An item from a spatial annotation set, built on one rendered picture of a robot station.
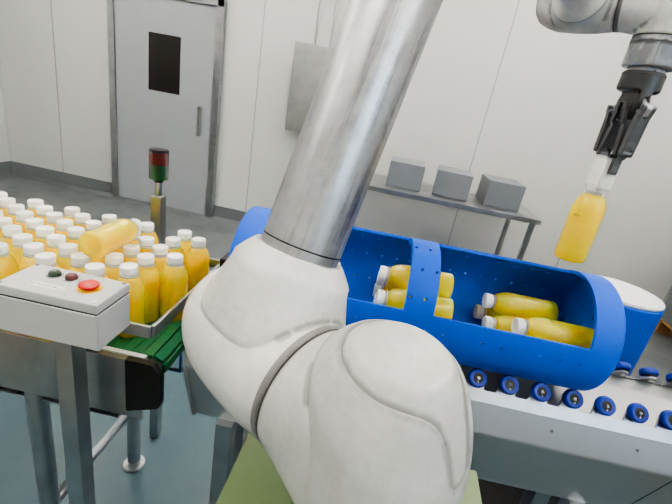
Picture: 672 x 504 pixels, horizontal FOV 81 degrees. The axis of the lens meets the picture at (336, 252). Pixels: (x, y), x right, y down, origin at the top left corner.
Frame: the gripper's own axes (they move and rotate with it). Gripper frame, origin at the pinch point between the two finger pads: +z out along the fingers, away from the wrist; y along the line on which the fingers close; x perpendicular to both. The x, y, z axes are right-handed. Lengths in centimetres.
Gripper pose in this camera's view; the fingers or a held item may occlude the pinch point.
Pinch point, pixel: (602, 173)
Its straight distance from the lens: 103.9
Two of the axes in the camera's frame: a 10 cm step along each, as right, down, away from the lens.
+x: -9.8, -2.0, 0.5
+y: 1.2, -3.4, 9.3
